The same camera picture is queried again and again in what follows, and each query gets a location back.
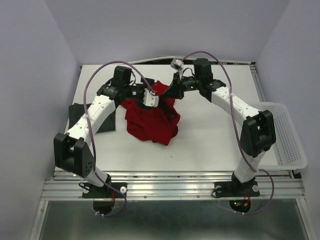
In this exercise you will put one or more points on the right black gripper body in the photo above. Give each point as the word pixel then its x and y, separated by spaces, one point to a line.
pixel 185 84

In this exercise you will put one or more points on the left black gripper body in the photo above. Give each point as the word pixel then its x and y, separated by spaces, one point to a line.
pixel 136 93

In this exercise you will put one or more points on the red skirt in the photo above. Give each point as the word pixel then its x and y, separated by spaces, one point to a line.
pixel 157 124

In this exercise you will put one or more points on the dark grey dotted skirt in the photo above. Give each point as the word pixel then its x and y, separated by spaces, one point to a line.
pixel 76 111

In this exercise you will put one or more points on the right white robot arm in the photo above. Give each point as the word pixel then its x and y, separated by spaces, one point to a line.
pixel 257 127

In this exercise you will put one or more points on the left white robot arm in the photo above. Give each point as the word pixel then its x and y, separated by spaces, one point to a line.
pixel 75 150

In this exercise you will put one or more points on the white plastic basket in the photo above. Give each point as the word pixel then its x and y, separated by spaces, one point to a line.
pixel 287 152

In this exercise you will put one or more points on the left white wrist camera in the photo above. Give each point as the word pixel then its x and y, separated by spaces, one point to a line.
pixel 150 99

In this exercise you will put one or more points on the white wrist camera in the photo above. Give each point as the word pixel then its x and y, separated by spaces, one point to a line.
pixel 150 99
pixel 177 65

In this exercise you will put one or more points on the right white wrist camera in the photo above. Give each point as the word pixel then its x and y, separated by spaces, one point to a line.
pixel 177 65

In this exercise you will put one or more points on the aluminium rail frame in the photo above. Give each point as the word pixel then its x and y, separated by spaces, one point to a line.
pixel 170 188

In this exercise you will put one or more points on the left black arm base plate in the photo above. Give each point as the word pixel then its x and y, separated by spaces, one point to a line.
pixel 90 191

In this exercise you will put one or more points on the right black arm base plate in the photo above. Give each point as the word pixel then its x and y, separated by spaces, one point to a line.
pixel 228 189

